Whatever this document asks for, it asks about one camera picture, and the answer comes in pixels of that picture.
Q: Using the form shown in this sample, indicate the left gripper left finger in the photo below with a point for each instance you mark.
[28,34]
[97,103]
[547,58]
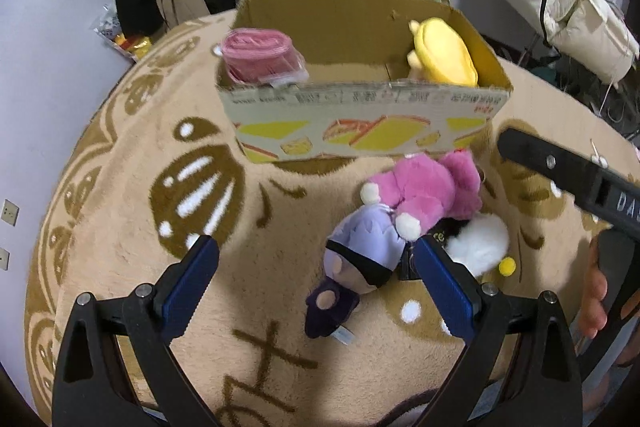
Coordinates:
[92,386]

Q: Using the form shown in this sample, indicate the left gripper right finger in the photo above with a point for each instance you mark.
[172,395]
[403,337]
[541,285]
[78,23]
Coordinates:
[542,386]

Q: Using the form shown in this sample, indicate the white fluffy plush keychain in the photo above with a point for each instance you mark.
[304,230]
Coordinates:
[481,246]

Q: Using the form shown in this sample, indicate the pink plush toy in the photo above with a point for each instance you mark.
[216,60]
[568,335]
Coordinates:
[422,190]

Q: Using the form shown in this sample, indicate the purple haired plush doll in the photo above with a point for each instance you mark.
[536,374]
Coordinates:
[360,256]

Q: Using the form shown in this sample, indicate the yellow plush toy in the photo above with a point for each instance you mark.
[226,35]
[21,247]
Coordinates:
[439,55]

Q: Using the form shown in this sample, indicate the right hand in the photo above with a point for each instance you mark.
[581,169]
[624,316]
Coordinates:
[592,317]

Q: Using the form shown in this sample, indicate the cardboard box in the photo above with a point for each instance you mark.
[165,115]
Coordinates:
[359,99]

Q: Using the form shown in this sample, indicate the snack bags on floor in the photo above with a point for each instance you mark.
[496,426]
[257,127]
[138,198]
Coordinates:
[107,26]

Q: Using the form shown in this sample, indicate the pink rolled bag pack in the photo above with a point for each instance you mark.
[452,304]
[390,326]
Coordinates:
[261,57]

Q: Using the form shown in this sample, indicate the wall socket lower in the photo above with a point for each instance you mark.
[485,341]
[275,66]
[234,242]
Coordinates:
[4,259]

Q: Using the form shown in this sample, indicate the wall socket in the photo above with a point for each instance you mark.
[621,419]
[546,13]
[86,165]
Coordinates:
[4,259]
[9,212]

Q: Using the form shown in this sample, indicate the wall socket upper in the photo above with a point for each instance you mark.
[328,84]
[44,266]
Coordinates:
[9,212]

